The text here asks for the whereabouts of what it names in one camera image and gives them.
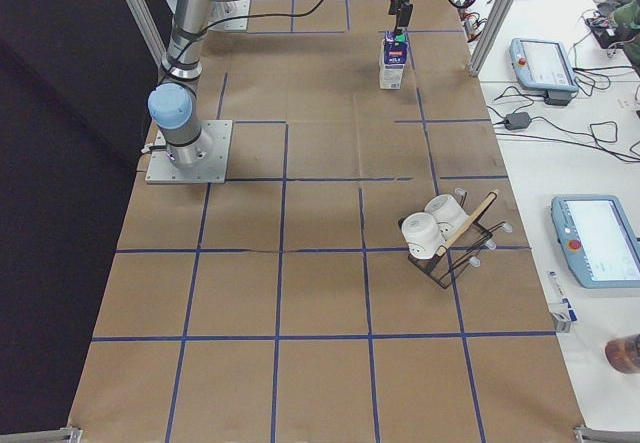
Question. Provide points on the blue white milk carton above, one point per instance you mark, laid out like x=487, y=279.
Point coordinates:
x=392, y=60

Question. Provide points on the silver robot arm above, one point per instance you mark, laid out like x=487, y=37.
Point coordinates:
x=172, y=103

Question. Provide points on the white cup rear in rack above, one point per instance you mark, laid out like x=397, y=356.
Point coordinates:
x=449, y=214

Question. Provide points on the white cup in rack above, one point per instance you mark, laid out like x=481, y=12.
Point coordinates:
x=422, y=235
x=449, y=214

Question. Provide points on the white cup front in rack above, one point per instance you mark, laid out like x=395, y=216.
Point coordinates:
x=422, y=235

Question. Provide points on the far blue teach pendant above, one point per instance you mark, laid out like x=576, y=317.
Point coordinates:
x=542, y=65

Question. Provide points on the blue teach pendant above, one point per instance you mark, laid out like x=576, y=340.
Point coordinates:
x=599, y=245
x=542, y=65

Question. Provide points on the black power adapter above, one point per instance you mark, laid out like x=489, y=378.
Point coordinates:
x=517, y=121

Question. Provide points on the wooden stick on rack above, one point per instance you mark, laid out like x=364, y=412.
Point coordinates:
x=474, y=217

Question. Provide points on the near blue teach pendant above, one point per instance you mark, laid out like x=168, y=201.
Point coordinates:
x=599, y=245

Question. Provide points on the small blue white box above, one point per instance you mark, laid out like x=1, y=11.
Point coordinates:
x=560, y=308

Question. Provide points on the brown glass bottle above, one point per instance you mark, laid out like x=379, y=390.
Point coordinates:
x=623, y=354

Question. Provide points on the aluminium frame post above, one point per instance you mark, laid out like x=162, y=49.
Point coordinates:
x=487, y=38

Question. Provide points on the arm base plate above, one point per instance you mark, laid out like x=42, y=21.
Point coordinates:
x=204, y=161
x=229, y=16

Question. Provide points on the black wire cup rack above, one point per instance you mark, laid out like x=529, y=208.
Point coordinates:
x=464, y=253

